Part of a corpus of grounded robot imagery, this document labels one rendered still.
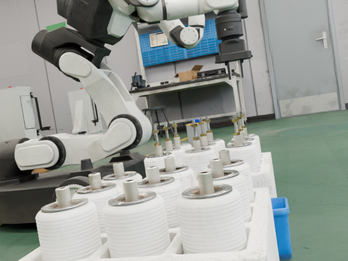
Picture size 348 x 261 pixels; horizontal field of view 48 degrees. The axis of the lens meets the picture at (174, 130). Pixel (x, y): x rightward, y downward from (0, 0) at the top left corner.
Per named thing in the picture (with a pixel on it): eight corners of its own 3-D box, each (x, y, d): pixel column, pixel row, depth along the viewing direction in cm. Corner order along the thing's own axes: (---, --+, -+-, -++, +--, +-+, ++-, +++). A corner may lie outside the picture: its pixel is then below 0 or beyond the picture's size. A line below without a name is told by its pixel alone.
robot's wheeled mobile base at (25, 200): (-42, 233, 154) (-58, 150, 152) (39, 199, 204) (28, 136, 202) (103, 224, 135) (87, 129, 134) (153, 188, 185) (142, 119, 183)
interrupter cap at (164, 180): (128, 191, 70) (128, 187, 69) (142, 182, 77) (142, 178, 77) (169, 187, 68) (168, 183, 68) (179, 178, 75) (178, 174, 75)
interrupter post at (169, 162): (164, 173, 83) (161, 158, 83) (167, 171, 85) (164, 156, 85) (175, 172, 82) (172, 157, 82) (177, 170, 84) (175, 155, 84)
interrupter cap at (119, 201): (100, 210, 58) (99, 205, 58) (119, 197, 65) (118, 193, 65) (148, 205, 56) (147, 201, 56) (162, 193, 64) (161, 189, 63)
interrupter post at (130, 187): (122, 204, 60) (119, 183, 60) (128, 200, 62) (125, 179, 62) (137, 202, 59) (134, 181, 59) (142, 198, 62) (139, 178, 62)
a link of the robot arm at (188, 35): (180, 54, 167) (148, 12, 167) (181, 57, 180) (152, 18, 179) (202, 37, 166) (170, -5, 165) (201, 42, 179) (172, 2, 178)
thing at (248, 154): (269, 203, 113) (260, 141, 112) (257, 214, 105) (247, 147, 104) (238, 203, 118) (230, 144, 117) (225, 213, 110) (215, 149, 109)
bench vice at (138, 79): (139, 90, 604) (136, 74, 603) (149, 88, 599) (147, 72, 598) (128, 90, 565) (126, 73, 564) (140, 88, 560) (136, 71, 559)
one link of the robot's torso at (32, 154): (16, 174, 163) (10, 142, 162) (44, 165, 182) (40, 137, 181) (58, 169, 157) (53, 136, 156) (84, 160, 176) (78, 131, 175)
